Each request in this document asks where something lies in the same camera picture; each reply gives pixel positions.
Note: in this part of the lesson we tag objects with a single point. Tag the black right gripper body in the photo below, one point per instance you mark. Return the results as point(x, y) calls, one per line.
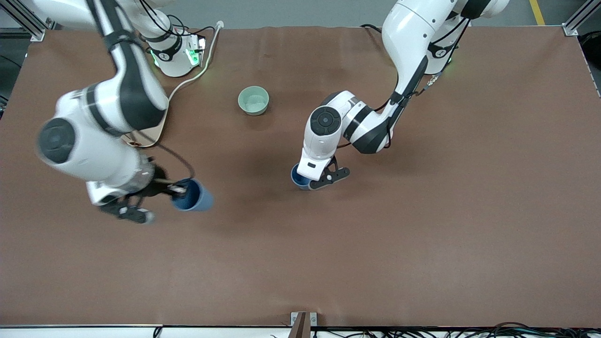
point(158, 186)

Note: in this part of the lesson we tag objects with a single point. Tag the blue plastic cup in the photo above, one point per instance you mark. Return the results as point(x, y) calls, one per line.
point(296, 178)
point(199, 199)

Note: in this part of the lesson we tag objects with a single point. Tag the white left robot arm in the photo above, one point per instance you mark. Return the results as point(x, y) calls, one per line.
point(408, 37)

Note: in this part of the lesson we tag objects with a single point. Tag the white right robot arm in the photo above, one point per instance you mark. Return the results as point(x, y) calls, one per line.
point(98, 141)

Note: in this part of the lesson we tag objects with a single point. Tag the cream white toaster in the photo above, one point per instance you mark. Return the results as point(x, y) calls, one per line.
point(157, 124)

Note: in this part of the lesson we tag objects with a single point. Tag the green bowl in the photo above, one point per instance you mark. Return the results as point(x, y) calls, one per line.
point(253, 100)

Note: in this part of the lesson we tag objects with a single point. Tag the brown table cover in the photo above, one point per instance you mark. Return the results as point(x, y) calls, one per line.
point(300, 253)

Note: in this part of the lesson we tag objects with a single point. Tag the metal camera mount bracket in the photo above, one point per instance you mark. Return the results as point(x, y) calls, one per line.
point(304, 324)

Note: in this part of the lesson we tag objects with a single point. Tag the aluminium frame profile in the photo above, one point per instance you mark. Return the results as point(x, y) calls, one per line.
point(580, 19)
point(28, 23)

